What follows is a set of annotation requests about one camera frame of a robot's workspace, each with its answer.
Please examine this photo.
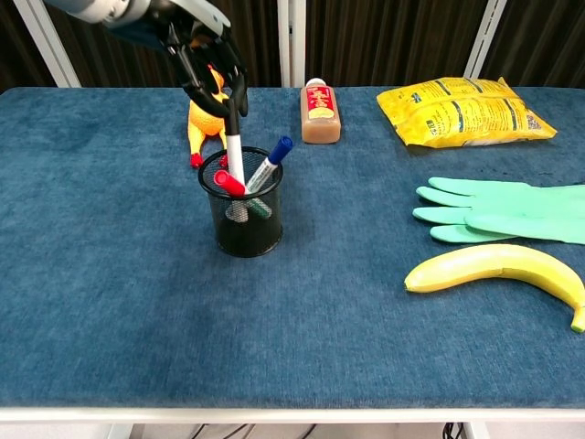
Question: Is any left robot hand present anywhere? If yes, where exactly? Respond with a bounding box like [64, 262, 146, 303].
[144, 0, 250, 120]

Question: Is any black-capped white marker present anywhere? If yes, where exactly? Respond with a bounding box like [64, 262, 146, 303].
[225, 99, 248, 185]

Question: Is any blue-capped white marker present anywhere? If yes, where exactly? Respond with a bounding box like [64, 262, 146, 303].
[245, 135, 294, 196]

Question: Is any red-capped white marker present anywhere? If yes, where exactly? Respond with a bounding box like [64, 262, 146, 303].
[213, 169, 248, 198]

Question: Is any black mesh pen holder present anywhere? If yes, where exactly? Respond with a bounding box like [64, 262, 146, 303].
[197, 146, 284, 259]

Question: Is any yellow rubber chicken toy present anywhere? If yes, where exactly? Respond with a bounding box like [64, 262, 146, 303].
[186, 64, 230, 169]

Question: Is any brown liquid bottle red label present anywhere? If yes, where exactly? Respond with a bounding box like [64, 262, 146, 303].
[300, 78, 342, 145]

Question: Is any dark pleated curtain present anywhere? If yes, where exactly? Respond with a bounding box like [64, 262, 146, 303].
[0, 0, 585, 92]

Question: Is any blue table cloth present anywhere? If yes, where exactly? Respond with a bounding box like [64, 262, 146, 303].
[0, 86, 585, 410]

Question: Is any yellow snack bag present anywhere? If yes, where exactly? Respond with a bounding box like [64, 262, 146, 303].
[376, 76, 558, 149]

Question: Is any green rubber glove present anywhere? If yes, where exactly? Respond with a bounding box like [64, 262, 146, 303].
[411, 177, 585, 245]

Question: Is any yellow banana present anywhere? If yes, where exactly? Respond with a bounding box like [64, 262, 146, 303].
[403, 243, 585, 334]

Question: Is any white frame post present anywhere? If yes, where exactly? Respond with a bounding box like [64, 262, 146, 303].
[463, 0, 509, 80]
[276, 0, 307, 89]
[11, 0, 82, 89]

